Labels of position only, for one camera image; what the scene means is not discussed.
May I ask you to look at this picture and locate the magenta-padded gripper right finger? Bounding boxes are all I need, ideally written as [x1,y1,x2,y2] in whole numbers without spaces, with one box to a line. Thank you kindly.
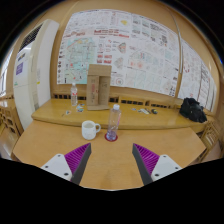
[131,143,183,186]

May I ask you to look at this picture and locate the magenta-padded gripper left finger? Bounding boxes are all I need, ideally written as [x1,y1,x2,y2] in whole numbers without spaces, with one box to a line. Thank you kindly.
[40,142,92,186]

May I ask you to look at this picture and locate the clear plastic water bottle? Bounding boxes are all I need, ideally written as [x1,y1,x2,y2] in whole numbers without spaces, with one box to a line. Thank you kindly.
[105,103,122,142]

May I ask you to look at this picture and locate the small red-labelled water bottle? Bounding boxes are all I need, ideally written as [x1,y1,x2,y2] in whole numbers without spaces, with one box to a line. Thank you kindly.
[70,82,79,108]

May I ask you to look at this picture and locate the white ceramic mug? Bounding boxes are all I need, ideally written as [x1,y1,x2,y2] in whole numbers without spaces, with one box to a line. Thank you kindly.
[81,120,102,141]

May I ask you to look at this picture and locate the wooden chair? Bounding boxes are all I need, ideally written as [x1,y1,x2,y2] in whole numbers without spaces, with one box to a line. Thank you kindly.
[0,95,24,136]
[199,120,222,161]

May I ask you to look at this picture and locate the black bag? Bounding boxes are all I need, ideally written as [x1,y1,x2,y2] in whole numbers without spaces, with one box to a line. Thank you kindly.
[178,97,208,124]

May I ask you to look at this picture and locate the brown cardboard box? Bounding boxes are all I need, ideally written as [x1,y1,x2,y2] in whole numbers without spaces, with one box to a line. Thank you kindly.
[86,63,113,111]

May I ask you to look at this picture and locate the white standing air conditioner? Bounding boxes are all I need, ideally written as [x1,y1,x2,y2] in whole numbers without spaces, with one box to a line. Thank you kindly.
[13,19,60,131]

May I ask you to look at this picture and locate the narrow printed wall poster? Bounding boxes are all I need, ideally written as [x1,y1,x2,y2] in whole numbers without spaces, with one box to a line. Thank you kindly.
[178,38,218,113]

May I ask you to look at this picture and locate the large printed wall poster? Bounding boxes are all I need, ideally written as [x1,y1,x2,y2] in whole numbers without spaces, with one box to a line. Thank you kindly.
[56,9,181,98]

